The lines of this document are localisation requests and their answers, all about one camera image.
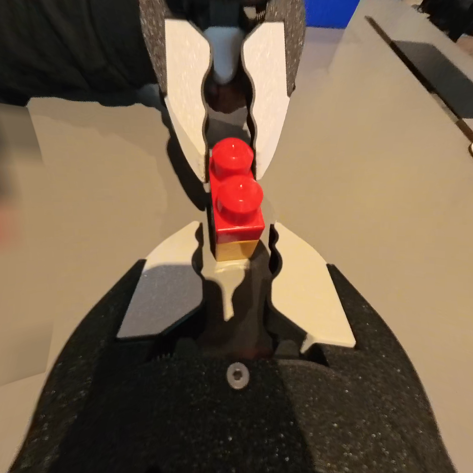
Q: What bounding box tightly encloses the person's left forearm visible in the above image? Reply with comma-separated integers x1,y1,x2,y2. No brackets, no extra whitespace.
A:
0,0,160,107

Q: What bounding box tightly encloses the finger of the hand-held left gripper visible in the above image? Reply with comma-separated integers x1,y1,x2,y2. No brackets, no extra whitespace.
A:
164,18,213,183
241,21,292,180

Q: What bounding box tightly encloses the blue plastic block bin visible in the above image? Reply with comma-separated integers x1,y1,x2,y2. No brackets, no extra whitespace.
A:
305,0,361,28

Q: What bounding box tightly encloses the red two-stud mega block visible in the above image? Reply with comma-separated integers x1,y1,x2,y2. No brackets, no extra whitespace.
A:
209,137,266,245

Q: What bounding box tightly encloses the yellow one-stud mega block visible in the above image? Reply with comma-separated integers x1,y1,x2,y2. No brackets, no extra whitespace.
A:
214,238,261,262

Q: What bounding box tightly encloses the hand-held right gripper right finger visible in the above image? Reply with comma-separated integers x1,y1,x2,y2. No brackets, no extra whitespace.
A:
268,221,357,354

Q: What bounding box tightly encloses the person's left hand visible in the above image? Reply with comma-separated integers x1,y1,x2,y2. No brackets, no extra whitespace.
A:
207,76,249,113

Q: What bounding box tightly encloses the black desk cable tray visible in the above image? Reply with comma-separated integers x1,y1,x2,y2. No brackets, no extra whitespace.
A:
365,16,473,119

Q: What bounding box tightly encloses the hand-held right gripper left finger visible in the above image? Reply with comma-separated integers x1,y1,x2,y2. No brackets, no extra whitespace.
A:
116,220,206,339

